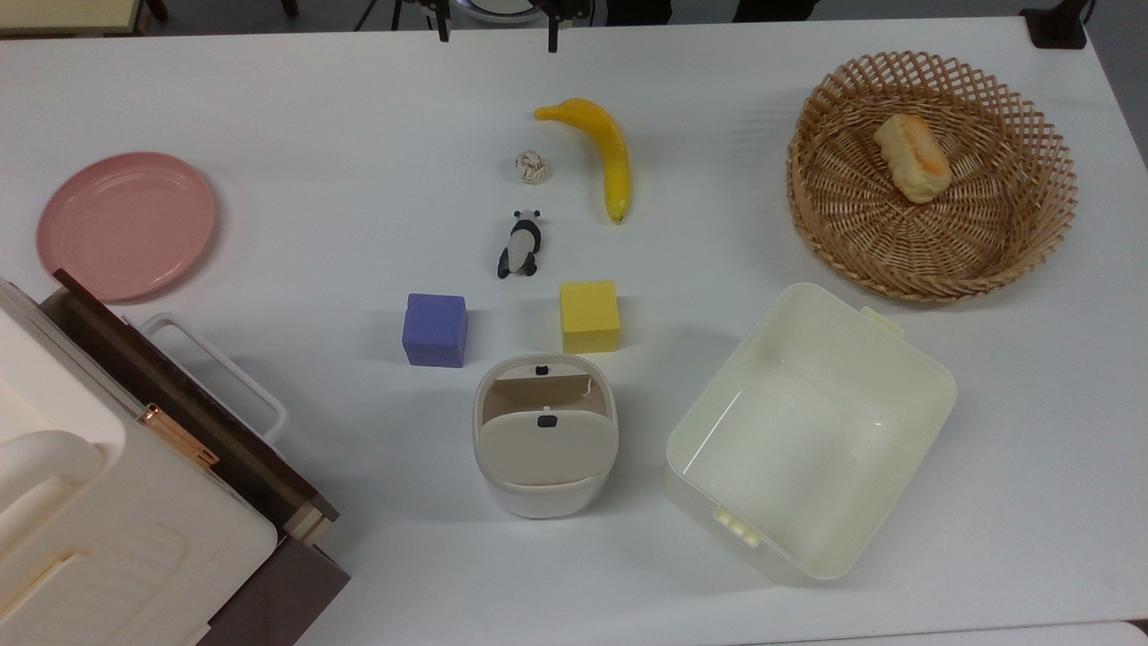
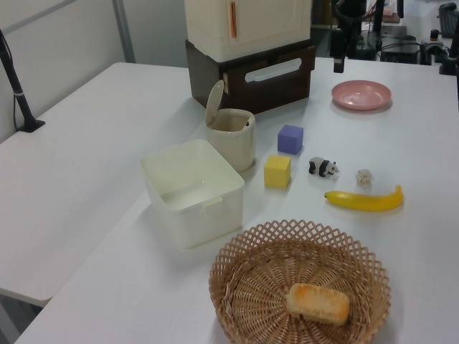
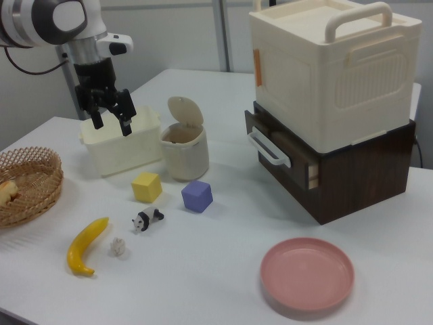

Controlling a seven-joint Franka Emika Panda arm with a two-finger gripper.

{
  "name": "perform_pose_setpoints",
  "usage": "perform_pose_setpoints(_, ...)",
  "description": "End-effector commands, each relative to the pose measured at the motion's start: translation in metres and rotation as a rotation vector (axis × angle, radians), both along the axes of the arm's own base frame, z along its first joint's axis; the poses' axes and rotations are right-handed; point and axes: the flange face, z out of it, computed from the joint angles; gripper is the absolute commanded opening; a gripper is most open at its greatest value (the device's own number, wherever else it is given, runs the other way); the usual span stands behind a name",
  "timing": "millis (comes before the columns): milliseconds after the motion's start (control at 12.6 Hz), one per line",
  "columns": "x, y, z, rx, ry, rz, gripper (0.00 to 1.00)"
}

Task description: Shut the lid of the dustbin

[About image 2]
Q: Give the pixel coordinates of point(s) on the brown plastic drawer cabinet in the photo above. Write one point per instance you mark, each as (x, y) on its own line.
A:
(272, 91)

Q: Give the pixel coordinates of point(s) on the pink plastic plate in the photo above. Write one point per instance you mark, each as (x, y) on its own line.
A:
(360, 95)

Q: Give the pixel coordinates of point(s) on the black clamp mount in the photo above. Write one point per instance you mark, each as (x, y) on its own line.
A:
(448, 62)

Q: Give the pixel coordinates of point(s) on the black computer equipment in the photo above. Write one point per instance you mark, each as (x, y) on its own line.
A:
(401, 53)

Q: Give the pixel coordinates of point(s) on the purple foam cube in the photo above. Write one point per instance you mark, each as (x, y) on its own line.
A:
(289, 140)

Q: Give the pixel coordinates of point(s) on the cream plastic drawer cabinet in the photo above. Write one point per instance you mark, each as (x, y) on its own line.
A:
(265, 25)

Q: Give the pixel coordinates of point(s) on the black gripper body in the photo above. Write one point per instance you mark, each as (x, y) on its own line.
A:
(339, 43)

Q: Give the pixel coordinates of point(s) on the yellow toy banana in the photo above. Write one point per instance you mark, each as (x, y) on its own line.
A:
(365, 202)

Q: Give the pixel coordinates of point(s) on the beige dustbin lid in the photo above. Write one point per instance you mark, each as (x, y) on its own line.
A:
(214, 102)

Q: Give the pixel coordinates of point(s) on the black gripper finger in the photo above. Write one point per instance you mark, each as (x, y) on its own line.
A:
(341, 68)
(336, 68)

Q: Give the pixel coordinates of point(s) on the toy panda figure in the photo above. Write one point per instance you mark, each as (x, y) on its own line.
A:
(322, 166)

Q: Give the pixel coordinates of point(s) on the black keyboard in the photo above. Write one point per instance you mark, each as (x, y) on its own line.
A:
(447, 18)

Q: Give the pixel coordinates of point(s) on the white square plastic box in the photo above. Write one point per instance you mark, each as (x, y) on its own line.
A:
(211, 218)

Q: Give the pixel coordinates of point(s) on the black camera stand pole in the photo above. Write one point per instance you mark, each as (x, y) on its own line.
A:
(14, 86)

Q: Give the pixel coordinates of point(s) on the woven wicker basket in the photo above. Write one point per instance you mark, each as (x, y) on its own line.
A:
(251, 286)

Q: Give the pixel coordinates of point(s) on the beige round dustbin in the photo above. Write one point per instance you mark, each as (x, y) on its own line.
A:
(233, 147)

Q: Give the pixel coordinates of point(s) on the yellow foam cube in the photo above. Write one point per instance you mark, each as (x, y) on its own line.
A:
(276, 173)

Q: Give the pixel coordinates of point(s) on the toy bread loaf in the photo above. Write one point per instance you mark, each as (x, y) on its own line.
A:
(319, 302)

